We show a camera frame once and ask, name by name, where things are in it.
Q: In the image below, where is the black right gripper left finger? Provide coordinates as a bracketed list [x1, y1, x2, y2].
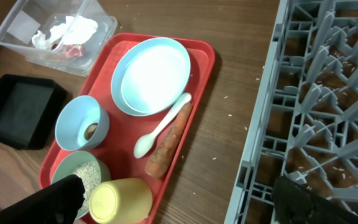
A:
[0, 175, 85, 224]

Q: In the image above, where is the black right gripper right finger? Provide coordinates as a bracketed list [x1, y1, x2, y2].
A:
[272, 176, 358, 224]

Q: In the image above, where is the white rice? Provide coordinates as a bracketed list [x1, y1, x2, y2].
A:
[71, 161, 101, 210]

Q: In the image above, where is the green bowl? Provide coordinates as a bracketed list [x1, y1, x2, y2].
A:
[52, 151, 111, 220]

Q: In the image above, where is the yellow cup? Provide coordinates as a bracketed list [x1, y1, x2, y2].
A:
[89, 178, 153, 223]

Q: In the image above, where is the brown mushroom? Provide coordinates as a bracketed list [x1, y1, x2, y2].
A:
[84, 123, 98, 141]

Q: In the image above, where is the light blue bowl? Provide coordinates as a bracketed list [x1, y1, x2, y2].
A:
[55, 95, 109, 151]

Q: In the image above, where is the red snack wrapper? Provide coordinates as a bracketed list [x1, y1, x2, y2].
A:
[57, 44, 85, 59]

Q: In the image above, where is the light blue plate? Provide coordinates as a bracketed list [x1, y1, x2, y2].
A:
[111, 37, 191, 116]

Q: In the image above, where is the grey dishwasher rack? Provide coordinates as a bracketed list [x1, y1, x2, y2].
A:
[225, 1, 358, 223]

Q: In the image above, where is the black waste tray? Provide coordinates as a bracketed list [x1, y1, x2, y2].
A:
[0, 74, 67, 150]

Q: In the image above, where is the clear plastic waste bin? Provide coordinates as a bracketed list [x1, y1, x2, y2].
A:
[0, 0, 118, 77]

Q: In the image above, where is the white plastic spoon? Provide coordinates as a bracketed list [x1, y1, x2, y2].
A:
[134, 93, 192, 159]

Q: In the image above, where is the orange carrot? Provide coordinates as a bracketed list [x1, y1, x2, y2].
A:
[145, 103, 193, 179]

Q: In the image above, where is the red serving tray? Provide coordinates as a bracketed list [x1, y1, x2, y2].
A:
[39, 32, 216, 224]

